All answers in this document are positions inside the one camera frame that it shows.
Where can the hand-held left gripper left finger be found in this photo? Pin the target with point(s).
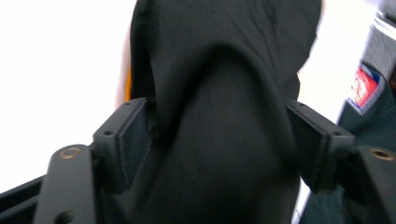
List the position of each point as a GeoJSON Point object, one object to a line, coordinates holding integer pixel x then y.
{"type": "Point", "coordinates": [124, 146]}

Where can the white leaf-print laundry bag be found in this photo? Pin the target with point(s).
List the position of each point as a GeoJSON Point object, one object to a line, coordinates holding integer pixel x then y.
{"type": "Point", "coordinates": [127, 85]}

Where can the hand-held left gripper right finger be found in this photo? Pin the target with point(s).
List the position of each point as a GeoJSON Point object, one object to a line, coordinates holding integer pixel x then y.
{"type": "Point", "coordinates": [323, 149]}

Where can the black cloth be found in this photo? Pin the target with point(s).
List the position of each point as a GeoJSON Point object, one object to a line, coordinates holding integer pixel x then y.
{"type": "Point", "coordinates": [218, 140]}

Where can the dark clothing with red patch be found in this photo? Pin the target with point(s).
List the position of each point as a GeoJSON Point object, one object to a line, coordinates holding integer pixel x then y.
{"type": "Point", "coordinates": [370, 130]}

